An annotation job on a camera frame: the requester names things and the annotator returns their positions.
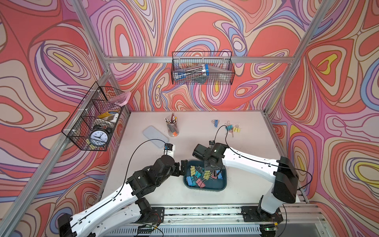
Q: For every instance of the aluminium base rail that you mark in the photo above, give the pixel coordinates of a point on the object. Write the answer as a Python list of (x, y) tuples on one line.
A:
[(298, 220)]

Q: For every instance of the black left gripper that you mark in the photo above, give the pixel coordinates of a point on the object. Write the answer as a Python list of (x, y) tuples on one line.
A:
[(183, 167)]

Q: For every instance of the translucent blue box lid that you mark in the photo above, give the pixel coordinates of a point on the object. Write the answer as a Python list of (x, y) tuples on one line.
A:
[(155, 136)]

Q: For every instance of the yellow white box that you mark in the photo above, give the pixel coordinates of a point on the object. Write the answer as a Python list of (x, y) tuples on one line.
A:
[(110, 116)]

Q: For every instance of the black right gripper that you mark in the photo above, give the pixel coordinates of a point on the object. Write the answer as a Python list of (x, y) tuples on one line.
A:
[(207, 166)]

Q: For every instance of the black alarm clock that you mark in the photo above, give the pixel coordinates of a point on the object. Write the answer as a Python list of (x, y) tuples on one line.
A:
[(100, 136)]

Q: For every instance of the clear cup with pens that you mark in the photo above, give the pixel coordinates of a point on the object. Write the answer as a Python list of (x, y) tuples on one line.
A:
[(171, 123)]

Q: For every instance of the black wire basket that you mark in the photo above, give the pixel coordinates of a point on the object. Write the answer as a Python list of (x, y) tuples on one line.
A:
[(79, 126), (221, 67)]

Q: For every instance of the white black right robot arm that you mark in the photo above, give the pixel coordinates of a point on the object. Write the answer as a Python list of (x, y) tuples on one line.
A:
[(280, 173)]

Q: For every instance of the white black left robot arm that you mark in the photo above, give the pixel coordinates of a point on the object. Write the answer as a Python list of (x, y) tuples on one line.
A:
[(125, 205)]

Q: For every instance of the pink binder clip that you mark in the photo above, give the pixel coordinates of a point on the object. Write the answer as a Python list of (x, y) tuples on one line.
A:
[(200, 183), (213, 174)]

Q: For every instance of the black wire basket back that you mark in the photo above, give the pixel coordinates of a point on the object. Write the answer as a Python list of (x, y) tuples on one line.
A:
[(221, 67)]

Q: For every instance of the dark teal storage tray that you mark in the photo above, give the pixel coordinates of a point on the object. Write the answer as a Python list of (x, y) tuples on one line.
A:
[(215, 185)]

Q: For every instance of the clear tube with pens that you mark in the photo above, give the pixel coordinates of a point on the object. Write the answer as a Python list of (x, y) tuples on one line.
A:
[(199, 71)]

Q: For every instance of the green yellow binder clip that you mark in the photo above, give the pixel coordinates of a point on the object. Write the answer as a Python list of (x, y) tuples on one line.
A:
[(206, 174)]

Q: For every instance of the black wire basket left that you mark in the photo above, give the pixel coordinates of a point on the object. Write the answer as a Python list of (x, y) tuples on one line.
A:
[(79, 126)]

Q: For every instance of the pink plastic item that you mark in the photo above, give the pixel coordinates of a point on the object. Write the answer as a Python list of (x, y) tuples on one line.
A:
[(122, 99)]

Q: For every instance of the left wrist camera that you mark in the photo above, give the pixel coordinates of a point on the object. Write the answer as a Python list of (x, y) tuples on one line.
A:
[(169, 149)]

